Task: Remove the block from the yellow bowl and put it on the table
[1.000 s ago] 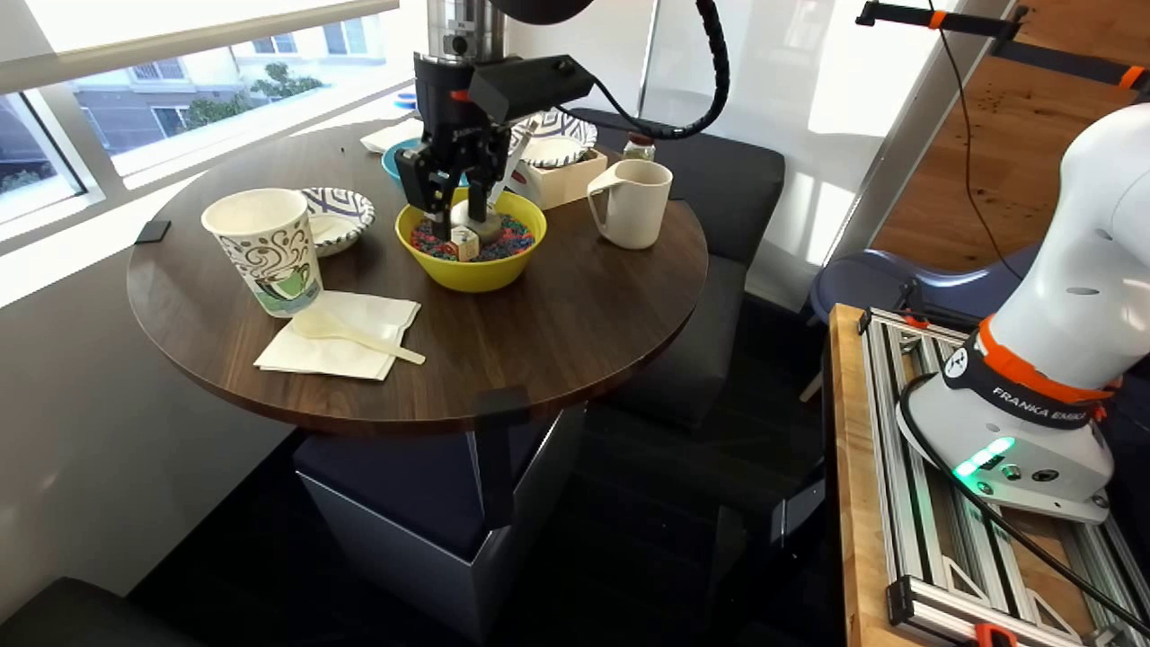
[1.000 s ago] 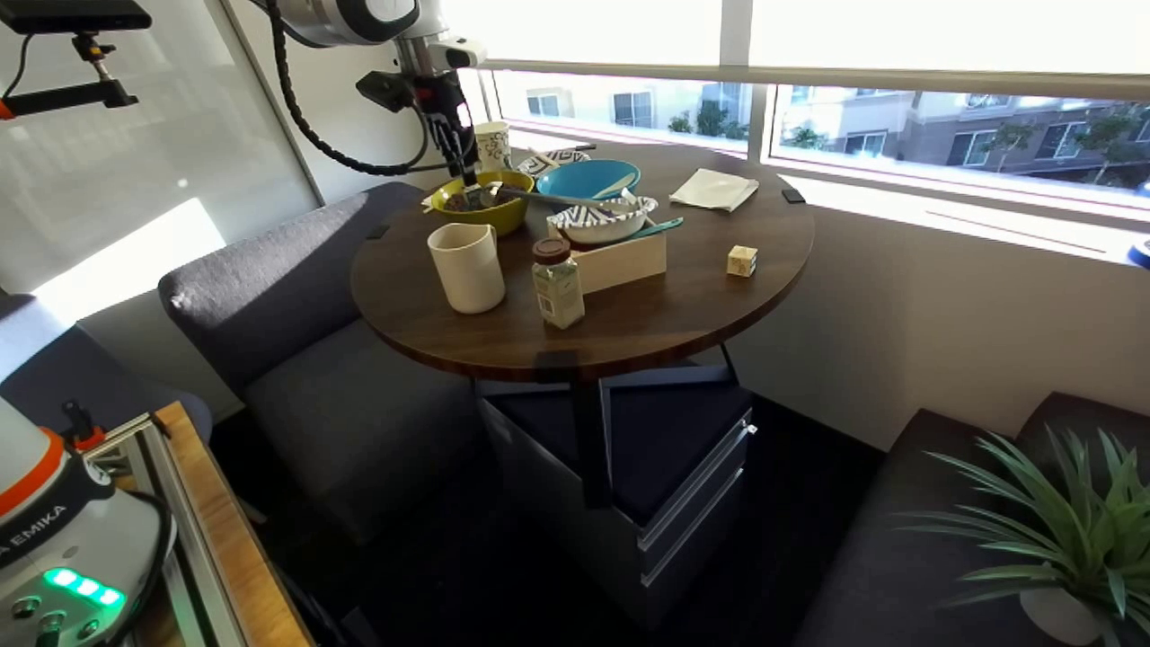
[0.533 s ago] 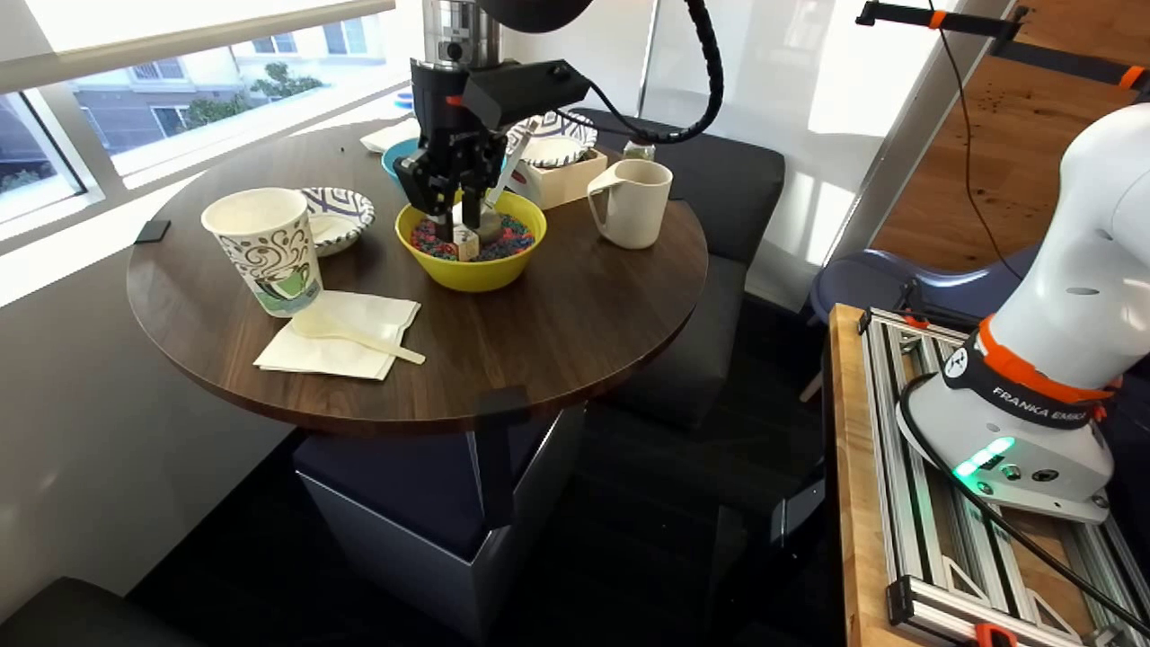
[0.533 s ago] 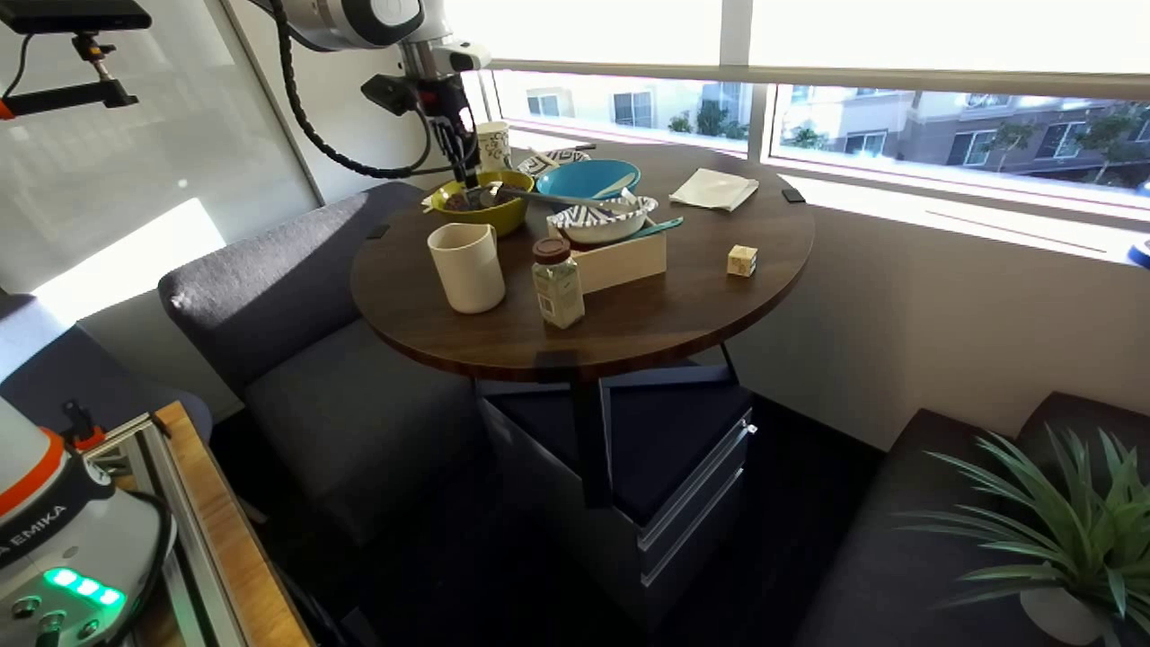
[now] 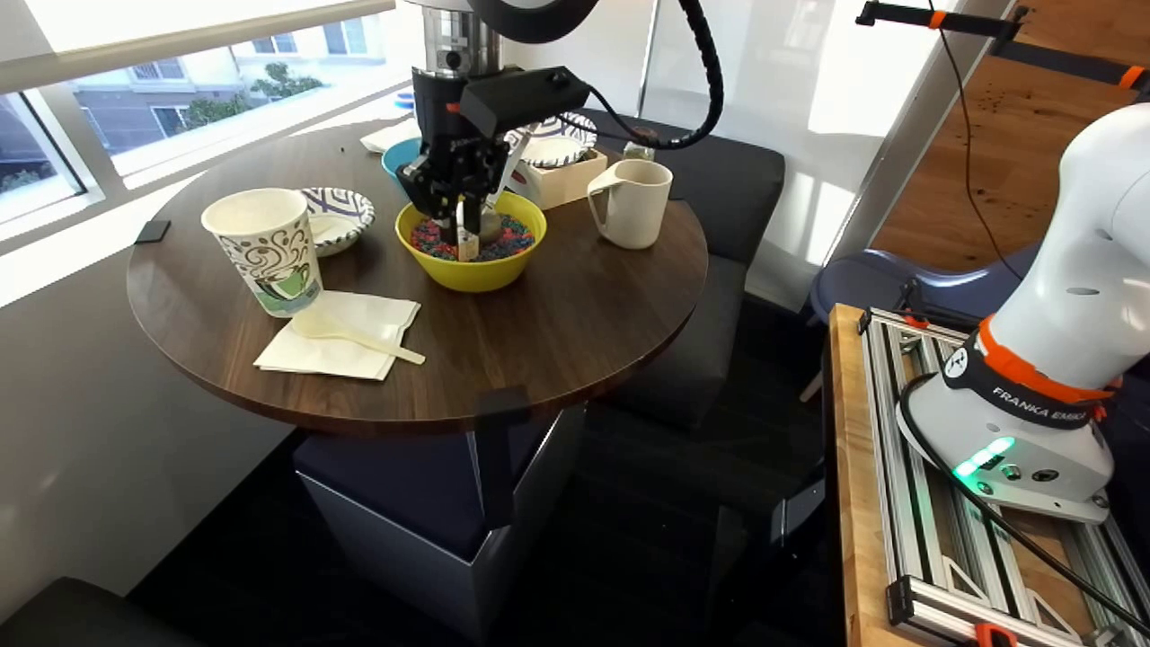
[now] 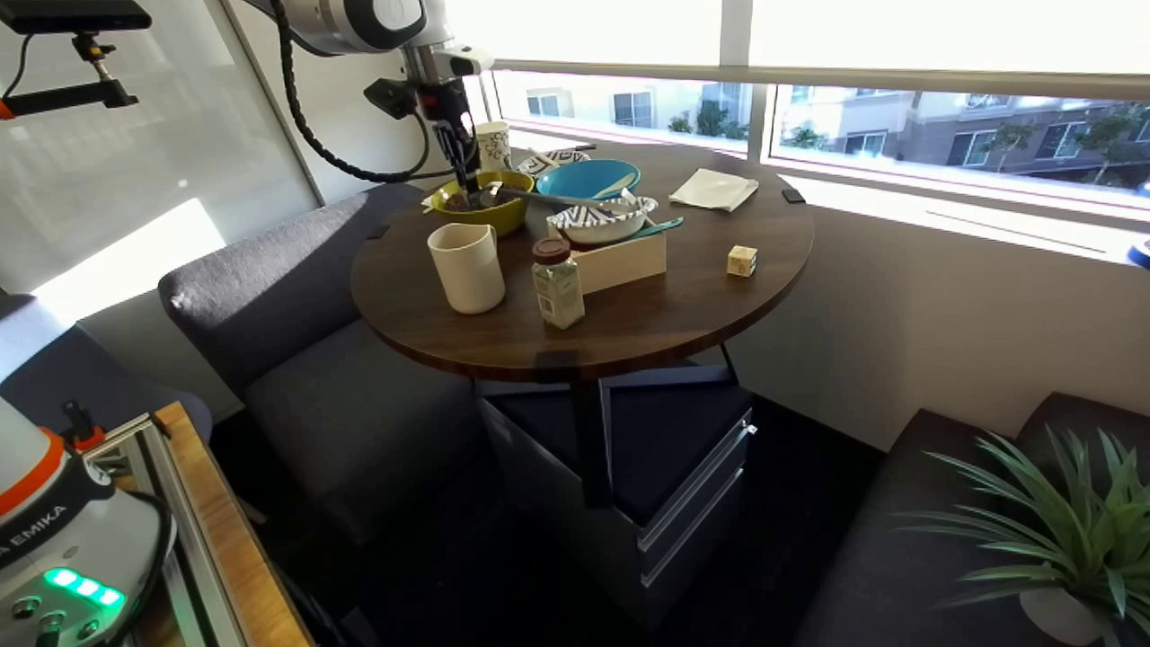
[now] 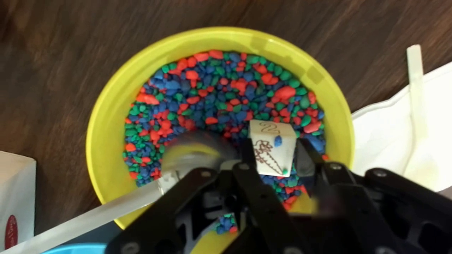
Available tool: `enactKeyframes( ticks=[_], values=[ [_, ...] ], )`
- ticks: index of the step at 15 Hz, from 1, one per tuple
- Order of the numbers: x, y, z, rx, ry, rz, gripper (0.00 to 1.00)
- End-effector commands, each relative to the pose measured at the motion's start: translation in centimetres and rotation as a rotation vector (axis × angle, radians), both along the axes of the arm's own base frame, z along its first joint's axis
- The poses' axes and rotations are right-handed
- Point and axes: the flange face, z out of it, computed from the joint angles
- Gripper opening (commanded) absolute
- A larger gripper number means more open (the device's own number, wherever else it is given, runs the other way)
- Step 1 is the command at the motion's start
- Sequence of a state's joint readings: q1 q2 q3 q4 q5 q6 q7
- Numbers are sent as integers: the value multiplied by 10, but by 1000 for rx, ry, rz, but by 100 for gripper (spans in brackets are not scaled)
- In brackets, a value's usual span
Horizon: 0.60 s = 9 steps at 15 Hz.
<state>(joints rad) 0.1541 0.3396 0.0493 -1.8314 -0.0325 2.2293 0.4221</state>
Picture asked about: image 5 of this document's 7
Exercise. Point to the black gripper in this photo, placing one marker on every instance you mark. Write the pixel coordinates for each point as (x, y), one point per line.
(440, 117)

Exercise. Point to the white printed block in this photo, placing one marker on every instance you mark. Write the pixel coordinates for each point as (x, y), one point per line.
(468, 244)

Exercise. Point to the blue plastic bowl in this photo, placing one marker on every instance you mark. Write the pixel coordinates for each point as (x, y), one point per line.
(397, 164)

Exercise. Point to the yellow plastic bowl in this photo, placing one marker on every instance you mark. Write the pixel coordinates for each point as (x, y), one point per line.
(471, 276)

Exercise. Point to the small colourful beads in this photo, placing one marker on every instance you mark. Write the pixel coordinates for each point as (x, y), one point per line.
(516, 237)

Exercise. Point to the white folded paper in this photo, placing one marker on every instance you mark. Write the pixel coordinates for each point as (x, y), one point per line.
(385, 137)

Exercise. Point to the small blue windowsill object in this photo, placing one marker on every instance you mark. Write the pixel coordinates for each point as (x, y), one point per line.
(404, 101)

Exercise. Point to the beige cardboard box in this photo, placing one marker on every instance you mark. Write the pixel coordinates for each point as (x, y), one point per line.
(563, 185)

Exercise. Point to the small patterned plate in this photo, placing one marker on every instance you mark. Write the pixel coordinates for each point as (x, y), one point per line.
(345, 216)

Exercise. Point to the white ceramic mug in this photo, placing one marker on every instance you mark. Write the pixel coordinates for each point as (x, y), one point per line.
(635, 209)

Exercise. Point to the flat wooden stick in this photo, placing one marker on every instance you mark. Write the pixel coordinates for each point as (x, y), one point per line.
(410, 357)

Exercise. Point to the small dark-lidded jar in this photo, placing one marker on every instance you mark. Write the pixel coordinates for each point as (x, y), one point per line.
(641, 147)

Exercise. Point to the cream paper napkin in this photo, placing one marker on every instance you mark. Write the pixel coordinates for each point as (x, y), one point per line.
(335, 330)

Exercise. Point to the patterned paper cup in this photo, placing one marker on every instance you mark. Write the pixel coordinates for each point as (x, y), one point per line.
(276, 255)

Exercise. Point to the dark grey sofa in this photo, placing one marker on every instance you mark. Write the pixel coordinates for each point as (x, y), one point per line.
(743, 204)

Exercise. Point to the small black flat device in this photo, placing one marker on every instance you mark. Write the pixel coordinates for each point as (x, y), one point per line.
(152, 232)

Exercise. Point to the white glossy board panel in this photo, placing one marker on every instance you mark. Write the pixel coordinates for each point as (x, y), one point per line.
(792, 96)

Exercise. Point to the grey storage box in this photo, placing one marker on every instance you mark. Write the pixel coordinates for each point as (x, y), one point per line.
(397, 561)

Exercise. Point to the blue round chair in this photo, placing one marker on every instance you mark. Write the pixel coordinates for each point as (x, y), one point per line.
(884, 280)

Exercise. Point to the black boom with orange clamps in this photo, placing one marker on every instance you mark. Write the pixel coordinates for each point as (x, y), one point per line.
(898, 14)

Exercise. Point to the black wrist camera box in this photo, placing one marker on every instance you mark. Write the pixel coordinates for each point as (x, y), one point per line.
(525, 96)

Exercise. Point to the black table pedestal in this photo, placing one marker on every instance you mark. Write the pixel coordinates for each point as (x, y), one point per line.
(490, 478)

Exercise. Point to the white window frame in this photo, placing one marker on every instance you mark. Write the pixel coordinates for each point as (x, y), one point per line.
(74, 144)

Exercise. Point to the aluminium mounting frame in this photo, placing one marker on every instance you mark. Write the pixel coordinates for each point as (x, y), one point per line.
(922, 515)

